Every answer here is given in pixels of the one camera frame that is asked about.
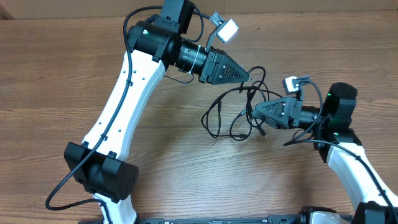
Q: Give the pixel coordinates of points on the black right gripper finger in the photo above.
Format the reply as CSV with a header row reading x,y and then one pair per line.
x,y
279,121
277,110

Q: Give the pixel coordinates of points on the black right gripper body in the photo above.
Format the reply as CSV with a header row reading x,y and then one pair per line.
x,y
295,111

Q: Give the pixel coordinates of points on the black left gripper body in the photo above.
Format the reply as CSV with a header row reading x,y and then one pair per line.
x,y
206,73

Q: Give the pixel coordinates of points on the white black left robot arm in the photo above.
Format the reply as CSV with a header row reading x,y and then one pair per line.
x,y
152,46

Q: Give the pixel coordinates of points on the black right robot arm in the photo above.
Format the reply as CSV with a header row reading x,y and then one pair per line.
x,y
339,147

